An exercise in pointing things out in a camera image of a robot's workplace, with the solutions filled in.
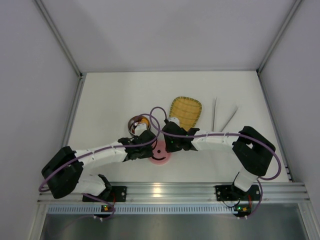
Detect aluminium mounting rail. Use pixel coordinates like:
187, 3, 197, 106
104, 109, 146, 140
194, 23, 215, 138
37, 181, 308, 202

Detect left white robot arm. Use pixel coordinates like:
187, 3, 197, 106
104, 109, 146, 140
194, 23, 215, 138
41, 129, 157, 202

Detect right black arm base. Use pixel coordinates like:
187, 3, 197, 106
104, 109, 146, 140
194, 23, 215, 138
214, 184, 261, 202

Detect purple cable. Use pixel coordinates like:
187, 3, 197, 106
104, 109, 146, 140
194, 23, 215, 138
38, 113, 161, 221
149, 106, 282, 181

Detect aluminium frame post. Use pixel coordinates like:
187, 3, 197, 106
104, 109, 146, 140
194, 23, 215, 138
256, 0, 305, 76
32, 0, 83, 79

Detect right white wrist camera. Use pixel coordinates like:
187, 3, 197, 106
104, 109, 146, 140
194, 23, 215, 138
167, 117, 180, 126

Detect bamboo woven serving tray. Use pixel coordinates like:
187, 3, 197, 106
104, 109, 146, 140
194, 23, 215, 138
169, 96, 202, 131

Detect round steel lunch bowl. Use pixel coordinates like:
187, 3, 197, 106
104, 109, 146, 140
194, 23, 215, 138
127, 115, 151, 136

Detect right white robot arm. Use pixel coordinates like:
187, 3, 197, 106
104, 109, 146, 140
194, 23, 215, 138
161, 120, 276, 194

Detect slotted cable duct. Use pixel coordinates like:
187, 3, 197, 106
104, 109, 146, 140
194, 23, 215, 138
47, 204, 235, 215

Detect round yellow waffle toy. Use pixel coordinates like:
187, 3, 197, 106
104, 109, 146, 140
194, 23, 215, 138
140, 118, 149, 125

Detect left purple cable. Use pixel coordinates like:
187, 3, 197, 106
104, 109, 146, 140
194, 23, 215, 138
38, 113, 161, 221

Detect left aluminium frame post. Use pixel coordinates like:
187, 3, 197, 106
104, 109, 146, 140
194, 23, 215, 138
32, 0, 83, 79

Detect right aluminium frame post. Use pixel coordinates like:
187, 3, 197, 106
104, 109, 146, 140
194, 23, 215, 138
256, 0, 305, 76

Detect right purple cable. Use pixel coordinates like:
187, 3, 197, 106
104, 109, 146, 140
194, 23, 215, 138
149, 106, 282, 181

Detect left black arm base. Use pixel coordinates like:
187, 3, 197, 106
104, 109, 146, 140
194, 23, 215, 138
89, 185, 127, 203

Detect pink round lid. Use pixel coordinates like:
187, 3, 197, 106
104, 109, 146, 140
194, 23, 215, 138
149, 140, 171, 165

